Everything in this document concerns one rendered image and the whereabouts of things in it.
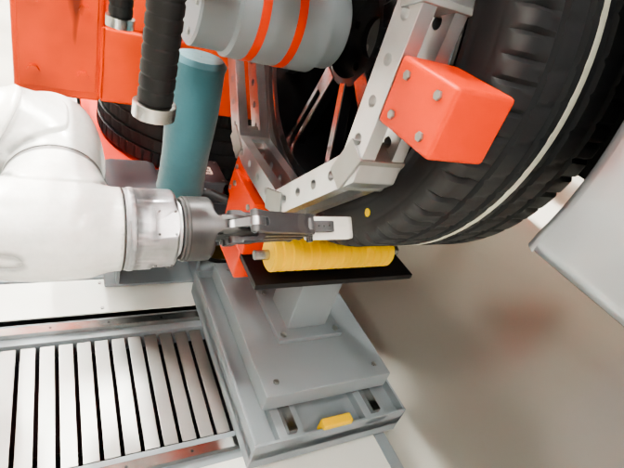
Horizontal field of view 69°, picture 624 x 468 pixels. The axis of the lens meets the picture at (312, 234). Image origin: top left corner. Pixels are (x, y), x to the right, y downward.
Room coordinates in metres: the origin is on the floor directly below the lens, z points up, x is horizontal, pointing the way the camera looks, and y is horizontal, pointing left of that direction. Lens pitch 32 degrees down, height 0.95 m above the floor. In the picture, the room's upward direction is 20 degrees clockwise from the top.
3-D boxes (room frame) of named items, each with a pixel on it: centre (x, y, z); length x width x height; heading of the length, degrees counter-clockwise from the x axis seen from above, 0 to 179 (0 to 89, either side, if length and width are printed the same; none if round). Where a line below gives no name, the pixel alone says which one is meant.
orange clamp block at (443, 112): (0.47, -0.08, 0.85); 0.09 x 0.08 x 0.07; 35
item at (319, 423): (0.81, -0.04, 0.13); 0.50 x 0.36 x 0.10; 35
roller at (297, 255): (0.68, -0.04, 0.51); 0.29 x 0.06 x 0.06; 125
